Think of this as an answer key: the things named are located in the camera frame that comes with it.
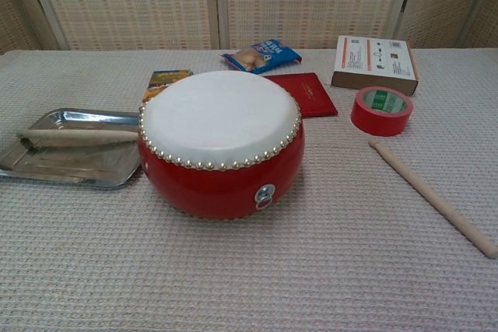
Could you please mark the wooden drumstick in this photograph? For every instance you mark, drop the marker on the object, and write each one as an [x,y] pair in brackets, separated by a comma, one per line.
[78,138]
[428,196]

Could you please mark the white woven tablecloth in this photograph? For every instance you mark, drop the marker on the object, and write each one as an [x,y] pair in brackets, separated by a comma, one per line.
[272,270]

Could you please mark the red tape roll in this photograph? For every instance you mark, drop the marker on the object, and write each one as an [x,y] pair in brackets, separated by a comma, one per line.
[365,122]

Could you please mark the white cardboard box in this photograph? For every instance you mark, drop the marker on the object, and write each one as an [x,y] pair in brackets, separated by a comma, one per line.
[373,56]

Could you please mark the red certificate booklet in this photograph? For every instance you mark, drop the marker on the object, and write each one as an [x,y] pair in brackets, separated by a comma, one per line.
[315,98]

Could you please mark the yellow and blue snack box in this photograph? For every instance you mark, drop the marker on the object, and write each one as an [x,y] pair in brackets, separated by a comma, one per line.
[163,79]

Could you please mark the silver metal tray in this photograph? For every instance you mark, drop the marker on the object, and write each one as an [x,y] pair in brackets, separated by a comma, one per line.
[78,172]

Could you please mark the blue snack packet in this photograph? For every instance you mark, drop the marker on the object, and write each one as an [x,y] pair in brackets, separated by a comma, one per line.
[264,56]

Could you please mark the red drum with white skin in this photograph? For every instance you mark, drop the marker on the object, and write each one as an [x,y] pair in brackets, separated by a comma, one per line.
[218,114]

